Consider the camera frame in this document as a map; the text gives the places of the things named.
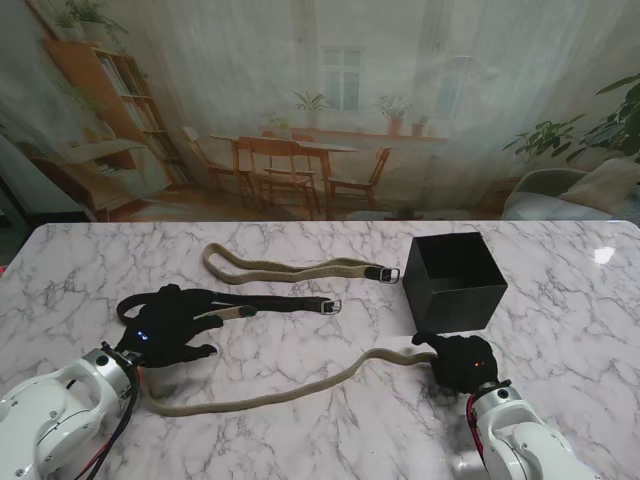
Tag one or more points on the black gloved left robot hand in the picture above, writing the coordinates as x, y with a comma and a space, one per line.
165, 325

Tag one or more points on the beige braided belt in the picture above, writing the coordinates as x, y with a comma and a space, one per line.
395, 356
345, 266

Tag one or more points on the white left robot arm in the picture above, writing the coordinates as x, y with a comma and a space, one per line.
60, 415

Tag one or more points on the black square storage box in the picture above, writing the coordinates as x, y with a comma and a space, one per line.
470, 305

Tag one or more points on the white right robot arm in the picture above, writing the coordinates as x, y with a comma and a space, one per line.
525, 440

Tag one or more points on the black woven belt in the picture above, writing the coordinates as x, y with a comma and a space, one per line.
290, 303

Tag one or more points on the printed room scene backdrop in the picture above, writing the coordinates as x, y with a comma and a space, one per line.
320, 100

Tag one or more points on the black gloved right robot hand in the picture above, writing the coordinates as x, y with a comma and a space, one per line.
465, 362

